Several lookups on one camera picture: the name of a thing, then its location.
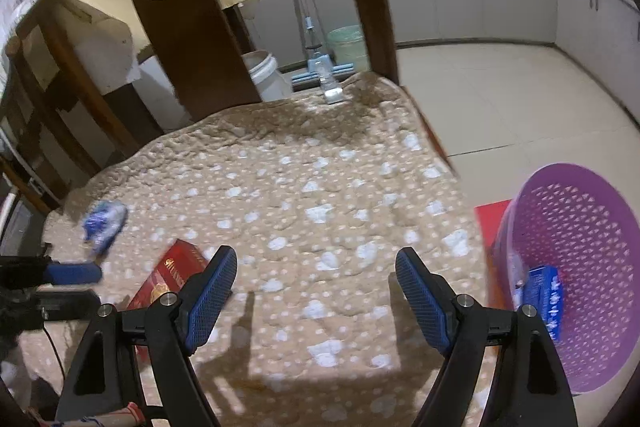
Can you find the blue flat mop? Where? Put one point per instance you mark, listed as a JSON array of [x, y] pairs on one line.
[[318, 57]]

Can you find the red floor mat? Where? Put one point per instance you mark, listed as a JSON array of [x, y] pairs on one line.
[[489, 217]]

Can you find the blue carton with red label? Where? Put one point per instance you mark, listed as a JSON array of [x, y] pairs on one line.
[[543, 290]]

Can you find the long red carton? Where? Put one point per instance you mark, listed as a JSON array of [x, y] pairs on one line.
[[175, 267]]

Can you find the metal clamp on cushion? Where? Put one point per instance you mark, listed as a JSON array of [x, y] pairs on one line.
[[331, 89]]

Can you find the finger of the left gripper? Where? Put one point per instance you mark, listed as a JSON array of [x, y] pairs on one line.
[[82, 273]]

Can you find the grey kitchen base cabinets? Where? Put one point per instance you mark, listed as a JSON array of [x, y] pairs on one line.
[[602, 36]]

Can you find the blue white wrapper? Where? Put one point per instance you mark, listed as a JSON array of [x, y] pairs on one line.
[[102, 225]]

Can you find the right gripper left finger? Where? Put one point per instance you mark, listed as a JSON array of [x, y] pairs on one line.
[[142, 356]]

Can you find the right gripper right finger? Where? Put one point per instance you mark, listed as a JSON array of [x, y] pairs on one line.
[[529, 387]]

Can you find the white plastic bucket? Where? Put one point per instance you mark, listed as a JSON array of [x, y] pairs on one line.
[[264, 71]]

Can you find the purple plastic basket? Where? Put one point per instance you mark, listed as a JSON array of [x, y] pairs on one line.
[[568, 218]]

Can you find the green lined waste bin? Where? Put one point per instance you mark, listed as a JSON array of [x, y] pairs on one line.
[[348, 47]]

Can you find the dark wooden chair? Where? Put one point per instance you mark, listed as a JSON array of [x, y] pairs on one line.
[[193, 41]]

